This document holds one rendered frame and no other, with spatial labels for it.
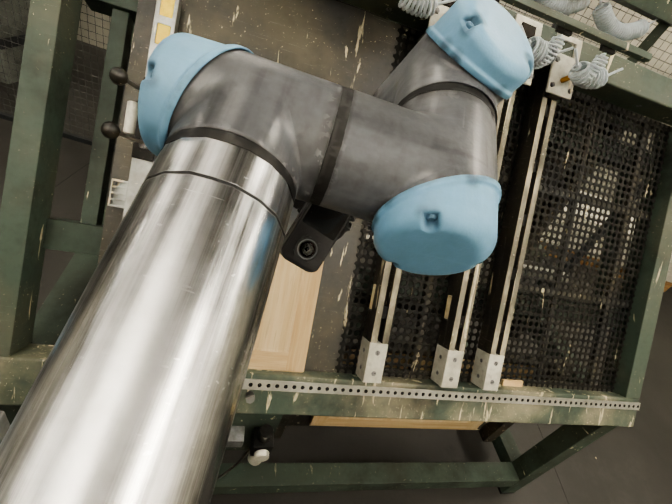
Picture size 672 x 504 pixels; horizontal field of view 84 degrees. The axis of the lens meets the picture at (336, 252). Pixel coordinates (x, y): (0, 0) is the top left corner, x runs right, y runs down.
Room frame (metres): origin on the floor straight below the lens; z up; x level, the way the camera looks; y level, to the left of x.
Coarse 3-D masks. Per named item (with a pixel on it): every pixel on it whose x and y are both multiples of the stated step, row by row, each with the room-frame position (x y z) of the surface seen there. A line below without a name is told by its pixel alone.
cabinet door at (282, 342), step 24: (288, 264) 0.84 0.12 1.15; (288, 288) 0.81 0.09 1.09; (312, 288) 0.84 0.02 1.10; (264, 312) 0.74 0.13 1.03; (288, 312) 0.77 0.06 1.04; (312, 312) 0.80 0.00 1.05; (264, 336) 0.71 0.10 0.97; (288, 336) 0.74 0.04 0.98; (264, 360) 0.67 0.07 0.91; (288, 360) 0.70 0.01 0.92
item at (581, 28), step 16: (400, 0) 1.17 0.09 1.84; (416, 0) 1.13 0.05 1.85; (432, 0) 1.15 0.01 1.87; (448, 0) 1.19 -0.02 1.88; (512, 0) 1.22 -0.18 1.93; (528, 0) 1.24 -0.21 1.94; (416, 16) 1.16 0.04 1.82; (544, 16) 1.26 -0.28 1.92; (560, 16) 1.28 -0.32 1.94; (576, 32) 1.31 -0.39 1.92; (592, 32) 1.31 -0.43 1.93; (544, 48) 1.28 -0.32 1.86; (576, 48) 1.34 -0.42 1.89; (624, 48) 1.36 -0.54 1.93; (576, 64) 1.35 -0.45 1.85; (576, 80) 1.35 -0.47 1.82; (592, 80) 1.35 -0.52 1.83
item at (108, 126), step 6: (102, 126) 0.70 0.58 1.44; (108, 126) 0.70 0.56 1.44; (114, 126) 0.71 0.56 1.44; (102, 132) 0.69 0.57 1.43; (108, 132) 0.69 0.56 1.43; (114, 132) 0.70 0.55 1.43; (120, 132) 0.73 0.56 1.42; (108, 138) 0.70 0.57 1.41; (114, 138) 0.71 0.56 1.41; (126, 138) 0.75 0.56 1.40; (132, 138) 0.76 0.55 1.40; (144, 144) 0.79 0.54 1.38
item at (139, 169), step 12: (180, 0) 1.03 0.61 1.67; (156, 12) 0.97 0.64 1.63; (180, 12) 1.04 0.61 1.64; (156, 24) 0.96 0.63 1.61; (168, 24) 0.97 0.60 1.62; (156, 156) 0.82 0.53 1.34; (132, 168) 0.76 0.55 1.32; (144, 168) 0.78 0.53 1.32; (132, 180) 0.75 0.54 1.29; (132, 192) 0.74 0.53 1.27
